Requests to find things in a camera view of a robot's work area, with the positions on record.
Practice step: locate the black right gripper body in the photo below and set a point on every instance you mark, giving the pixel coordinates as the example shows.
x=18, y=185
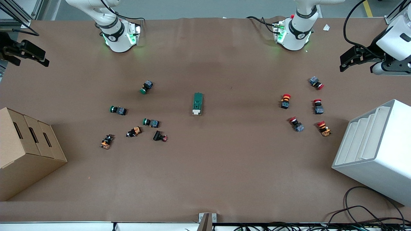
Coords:
x=7, y=47

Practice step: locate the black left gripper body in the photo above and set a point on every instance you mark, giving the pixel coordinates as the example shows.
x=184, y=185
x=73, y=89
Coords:
x=374, y=54

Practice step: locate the green load switch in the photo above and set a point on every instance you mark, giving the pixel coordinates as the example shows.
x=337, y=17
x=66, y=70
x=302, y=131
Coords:
x=197, y=102

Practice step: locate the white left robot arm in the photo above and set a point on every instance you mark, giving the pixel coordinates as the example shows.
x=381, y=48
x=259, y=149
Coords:
x=295, y=38

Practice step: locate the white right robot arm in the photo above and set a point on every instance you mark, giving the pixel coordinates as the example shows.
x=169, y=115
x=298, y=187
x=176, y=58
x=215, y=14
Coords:
x=118, y=41

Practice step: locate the small white paper scrap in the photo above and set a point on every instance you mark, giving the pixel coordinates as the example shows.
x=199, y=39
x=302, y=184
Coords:
x=326, y=27

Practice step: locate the red emergency stop button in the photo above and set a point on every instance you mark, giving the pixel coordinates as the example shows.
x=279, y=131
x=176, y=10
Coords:
x=316, y=82
x=296, y=124
x=318, y=107
x=285, y=101
x=324, y=128

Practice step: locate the brown cardboard box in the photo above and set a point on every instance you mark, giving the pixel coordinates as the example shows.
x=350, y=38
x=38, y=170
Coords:
x=29, y=160

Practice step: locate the white slotted storage rack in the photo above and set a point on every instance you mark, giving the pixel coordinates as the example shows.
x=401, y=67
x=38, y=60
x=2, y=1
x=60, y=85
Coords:
x=382, y=166

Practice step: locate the brown paper table cover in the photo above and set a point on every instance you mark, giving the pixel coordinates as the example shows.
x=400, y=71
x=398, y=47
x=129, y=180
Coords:
x=224, y=173

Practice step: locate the white table edge strip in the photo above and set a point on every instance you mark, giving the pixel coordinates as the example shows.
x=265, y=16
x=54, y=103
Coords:
x=64, y=226

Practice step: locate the aluminium frame profile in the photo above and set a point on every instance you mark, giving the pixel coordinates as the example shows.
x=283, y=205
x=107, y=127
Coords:
x=389, y=20
x=24, y=22

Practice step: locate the green push button switch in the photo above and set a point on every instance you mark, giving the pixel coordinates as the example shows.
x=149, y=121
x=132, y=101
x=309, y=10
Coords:
x=118, y=110
x=147, y=87
x=151, y=123

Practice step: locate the black orange selector switch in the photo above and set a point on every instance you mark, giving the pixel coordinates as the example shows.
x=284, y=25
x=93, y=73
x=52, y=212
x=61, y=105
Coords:
x=134, y=132
x=106, y=141

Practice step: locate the black red indicator switch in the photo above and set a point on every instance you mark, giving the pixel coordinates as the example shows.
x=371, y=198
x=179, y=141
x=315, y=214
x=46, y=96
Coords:
x=159, y=136

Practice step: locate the grey metal bracket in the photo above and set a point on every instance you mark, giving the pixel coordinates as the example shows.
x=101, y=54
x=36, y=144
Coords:
x=207, y=221

